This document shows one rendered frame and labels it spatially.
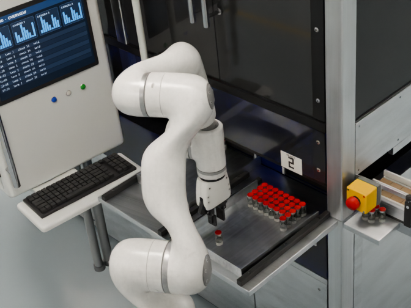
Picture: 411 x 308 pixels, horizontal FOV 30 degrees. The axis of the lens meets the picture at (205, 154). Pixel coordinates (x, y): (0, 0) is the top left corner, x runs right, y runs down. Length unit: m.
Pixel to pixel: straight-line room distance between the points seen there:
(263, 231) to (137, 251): 0.71
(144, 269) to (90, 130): 1.23
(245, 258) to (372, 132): 0.53
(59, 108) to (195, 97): 1.20
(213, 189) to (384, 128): 0.57
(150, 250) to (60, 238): 2.20
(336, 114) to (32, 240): 2.15
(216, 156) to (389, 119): 0.59
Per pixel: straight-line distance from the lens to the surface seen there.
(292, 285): 2.76
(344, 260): 2.50
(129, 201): 2.55
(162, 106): 1.66
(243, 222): 2.40
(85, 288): 3.59
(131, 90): 1.67
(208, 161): 2.10
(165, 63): 1.75
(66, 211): 2.70
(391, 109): 2.39
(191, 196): 2.53
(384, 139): 2.41
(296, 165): 2.39
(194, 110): 1.63
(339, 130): 2.19
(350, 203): 2.26
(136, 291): 1.77
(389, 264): 2.80
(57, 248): 3.84
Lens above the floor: 2.40
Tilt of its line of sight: 34 degrees down
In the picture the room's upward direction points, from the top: 7 degrees counter-clockwise
